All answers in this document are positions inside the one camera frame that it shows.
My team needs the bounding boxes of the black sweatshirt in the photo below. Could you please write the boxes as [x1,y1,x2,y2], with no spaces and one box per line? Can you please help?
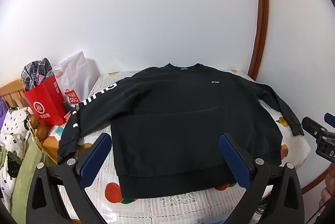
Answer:
[57,64,303,199]

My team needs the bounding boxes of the wooden nightstand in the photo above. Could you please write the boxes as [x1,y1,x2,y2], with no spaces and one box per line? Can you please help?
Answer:
[1,79,58,164]

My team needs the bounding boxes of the green blanket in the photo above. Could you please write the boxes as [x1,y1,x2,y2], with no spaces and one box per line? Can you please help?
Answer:
[11,135,45,223]

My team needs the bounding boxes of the person's right hand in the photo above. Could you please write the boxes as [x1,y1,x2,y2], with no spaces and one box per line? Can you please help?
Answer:
[319,163,335,213]

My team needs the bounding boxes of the brown wooden door frame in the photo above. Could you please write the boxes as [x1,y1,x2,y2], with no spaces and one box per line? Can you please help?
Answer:
[247,0,269,80]

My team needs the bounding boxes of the white floral cloth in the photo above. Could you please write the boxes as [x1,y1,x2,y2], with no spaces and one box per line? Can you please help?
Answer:
[1,107,30,211]

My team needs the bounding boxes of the white Miniso bag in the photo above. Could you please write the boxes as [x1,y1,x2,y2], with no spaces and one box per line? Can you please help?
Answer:
[53,52,100,107]

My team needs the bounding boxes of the brown gourd ornament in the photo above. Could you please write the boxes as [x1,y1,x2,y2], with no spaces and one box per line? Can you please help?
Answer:
[27,114,50,141]

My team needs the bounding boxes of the red paper bag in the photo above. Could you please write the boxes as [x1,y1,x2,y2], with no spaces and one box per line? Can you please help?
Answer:
[23,75,67,126]

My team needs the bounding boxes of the plaid grey cloth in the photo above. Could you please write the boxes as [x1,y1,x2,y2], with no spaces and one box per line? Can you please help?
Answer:
[21,58,54,91]

